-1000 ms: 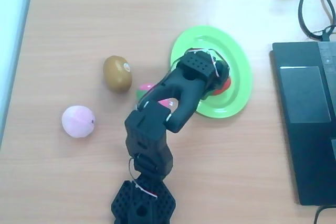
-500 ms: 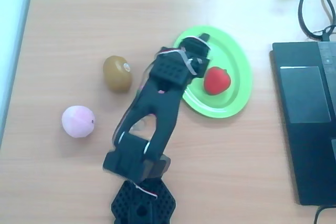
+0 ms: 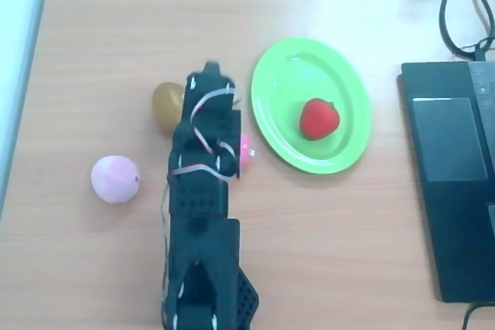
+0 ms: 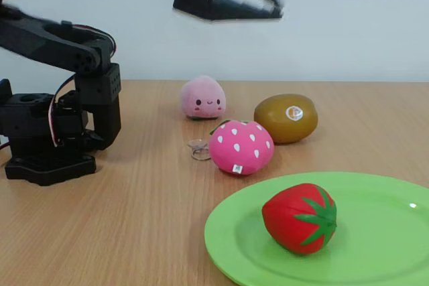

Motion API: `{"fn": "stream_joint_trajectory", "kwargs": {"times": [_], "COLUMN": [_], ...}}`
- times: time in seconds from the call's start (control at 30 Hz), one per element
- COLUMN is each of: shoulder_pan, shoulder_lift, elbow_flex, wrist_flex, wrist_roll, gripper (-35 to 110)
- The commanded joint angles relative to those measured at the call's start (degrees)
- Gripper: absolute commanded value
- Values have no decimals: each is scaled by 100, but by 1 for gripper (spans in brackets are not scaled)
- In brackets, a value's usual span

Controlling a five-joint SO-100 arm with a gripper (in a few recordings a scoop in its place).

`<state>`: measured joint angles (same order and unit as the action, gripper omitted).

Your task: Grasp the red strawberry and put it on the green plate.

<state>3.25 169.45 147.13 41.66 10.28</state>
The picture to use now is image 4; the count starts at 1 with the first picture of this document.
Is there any red strawberry squishy toy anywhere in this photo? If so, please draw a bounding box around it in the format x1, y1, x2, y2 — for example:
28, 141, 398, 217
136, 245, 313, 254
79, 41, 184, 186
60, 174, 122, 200
261, 182, 338, 257

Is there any pink strawberry plush toy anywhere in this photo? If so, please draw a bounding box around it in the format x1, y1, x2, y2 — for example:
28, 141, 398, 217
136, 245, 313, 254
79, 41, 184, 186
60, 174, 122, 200
208, 118, 275, 176

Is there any green plastic plate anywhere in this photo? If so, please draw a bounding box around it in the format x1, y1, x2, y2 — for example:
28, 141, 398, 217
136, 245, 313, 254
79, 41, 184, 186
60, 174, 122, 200
203, 171, 429, 286

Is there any light pink peach plush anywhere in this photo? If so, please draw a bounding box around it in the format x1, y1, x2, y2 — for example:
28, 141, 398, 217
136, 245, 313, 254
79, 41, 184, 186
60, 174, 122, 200
180, 75, 227, 121

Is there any brown kiwi toy with sticker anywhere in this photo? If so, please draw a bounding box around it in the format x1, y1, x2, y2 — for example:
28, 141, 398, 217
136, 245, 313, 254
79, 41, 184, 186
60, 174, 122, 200
253, 93, 319, 145

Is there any white red upper-arm servo cable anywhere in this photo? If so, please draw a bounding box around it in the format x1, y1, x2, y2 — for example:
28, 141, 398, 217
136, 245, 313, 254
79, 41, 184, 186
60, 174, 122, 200
61, 20, 118, 58

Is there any white red shoulder servo cable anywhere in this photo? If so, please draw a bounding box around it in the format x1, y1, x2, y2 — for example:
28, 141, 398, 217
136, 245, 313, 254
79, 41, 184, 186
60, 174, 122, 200
48, 72, 77, 148

